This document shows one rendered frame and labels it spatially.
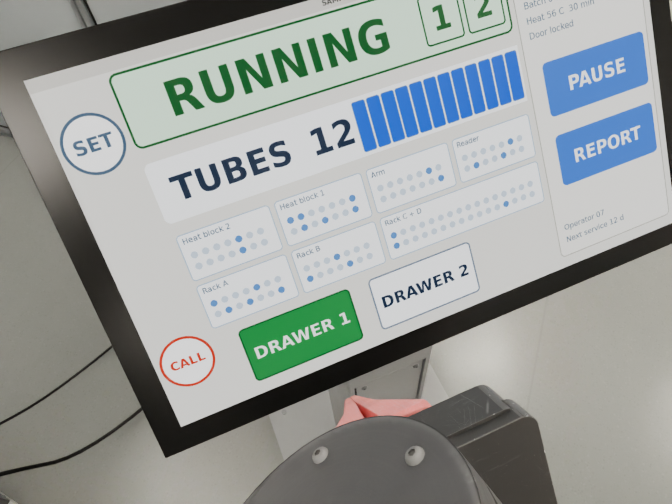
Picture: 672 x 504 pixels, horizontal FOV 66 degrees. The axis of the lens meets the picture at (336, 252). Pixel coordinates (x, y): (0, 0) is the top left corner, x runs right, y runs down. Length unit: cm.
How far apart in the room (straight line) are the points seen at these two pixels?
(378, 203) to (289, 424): 106
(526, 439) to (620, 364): 144
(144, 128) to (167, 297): 12
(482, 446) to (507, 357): 135
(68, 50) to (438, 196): 28
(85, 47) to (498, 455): 34
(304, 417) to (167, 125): 112
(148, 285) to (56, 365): 136
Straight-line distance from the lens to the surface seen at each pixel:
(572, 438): 152
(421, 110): 42
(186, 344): 42
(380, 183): 41
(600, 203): 52
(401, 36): 42
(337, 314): 42
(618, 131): 52
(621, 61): 52
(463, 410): 21
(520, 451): 21
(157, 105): 39
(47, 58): 40
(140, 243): 40
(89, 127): 39
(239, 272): 40
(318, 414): 141
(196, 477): 148
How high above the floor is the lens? 138
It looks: 55 degrees down
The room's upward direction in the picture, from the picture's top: 6 degrees counter-clockwise
